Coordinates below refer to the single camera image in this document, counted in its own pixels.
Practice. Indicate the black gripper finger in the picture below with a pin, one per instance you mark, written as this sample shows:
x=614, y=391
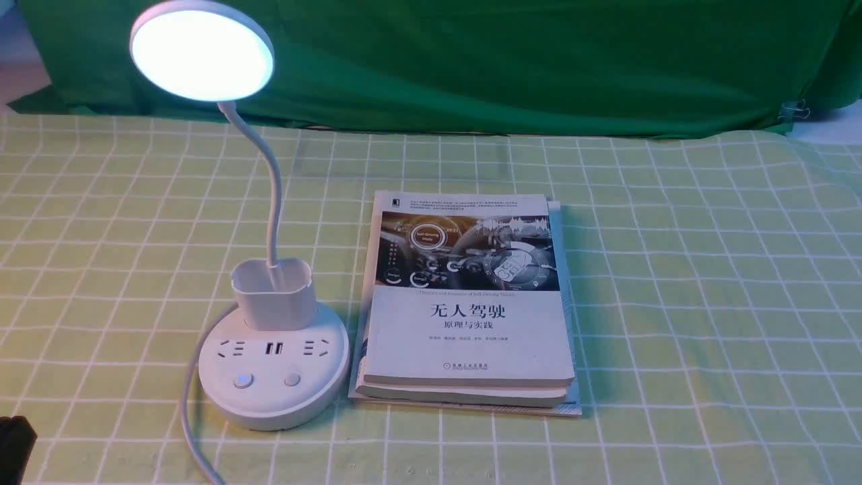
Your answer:
x=18, y=439

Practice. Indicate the white desk lamp with sockets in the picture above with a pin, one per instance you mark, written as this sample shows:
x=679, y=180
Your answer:
x=280, y=357

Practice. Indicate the top book self-driving cover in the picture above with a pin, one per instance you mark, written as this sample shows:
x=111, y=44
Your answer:
x=471, y=330

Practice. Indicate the bottom thin book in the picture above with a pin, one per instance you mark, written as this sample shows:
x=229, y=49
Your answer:
x=572, y=377

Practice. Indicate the green backdrop cloth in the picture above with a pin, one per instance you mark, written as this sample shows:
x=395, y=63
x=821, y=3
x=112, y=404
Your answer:
x=658, y=69

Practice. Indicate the green checked tablecloth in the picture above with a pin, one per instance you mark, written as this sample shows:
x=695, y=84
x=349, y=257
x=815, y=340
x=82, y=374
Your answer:
x=716, y=302

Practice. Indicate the metal binder clip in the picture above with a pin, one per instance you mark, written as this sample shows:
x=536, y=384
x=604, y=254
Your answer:
x=794, y=110

